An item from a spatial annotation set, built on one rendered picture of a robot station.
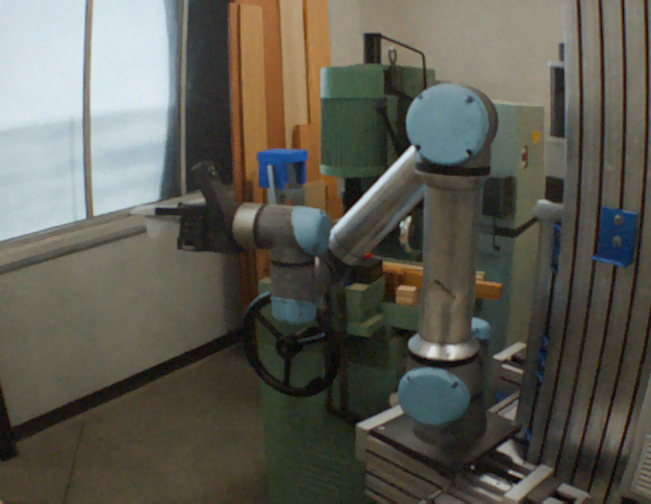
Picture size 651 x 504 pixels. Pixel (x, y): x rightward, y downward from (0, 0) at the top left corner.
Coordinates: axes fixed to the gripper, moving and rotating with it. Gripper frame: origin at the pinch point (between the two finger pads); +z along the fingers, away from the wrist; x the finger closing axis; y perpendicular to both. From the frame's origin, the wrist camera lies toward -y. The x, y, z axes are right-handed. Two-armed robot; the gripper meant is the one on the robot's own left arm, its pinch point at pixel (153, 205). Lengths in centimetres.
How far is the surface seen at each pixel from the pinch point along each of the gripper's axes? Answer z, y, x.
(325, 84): -6, -31, 64
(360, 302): -24, 24, 51
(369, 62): -13, -40, 81
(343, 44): 83, -91, 295
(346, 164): -13, -9, 65
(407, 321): -34, 30, 60
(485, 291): -52, 22, 73
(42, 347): 128, 73, 77
